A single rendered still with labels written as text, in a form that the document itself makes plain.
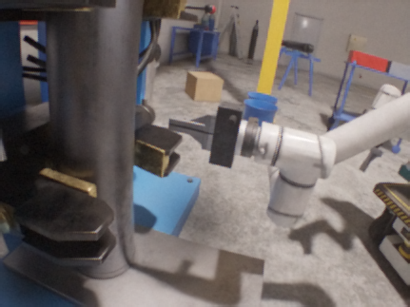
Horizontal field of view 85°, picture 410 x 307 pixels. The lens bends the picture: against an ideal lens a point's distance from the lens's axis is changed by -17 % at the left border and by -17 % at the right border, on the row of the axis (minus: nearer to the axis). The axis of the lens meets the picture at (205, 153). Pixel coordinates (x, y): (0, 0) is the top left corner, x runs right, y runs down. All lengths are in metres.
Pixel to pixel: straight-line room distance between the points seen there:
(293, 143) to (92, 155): 0.43
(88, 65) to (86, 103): 0.08
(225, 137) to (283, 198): 0.18
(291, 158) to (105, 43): 0.43
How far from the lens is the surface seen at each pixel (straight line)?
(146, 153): 0.84
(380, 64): 3.35
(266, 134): 0.52
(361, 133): 0.71
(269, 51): 3.03
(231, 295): 0.91
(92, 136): 0.60
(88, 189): 0.61
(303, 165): 0.54
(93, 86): 0.56
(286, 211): 0.59
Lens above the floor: 0.89
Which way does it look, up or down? 26 degrees down
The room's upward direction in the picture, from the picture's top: 9 degrees clockwise
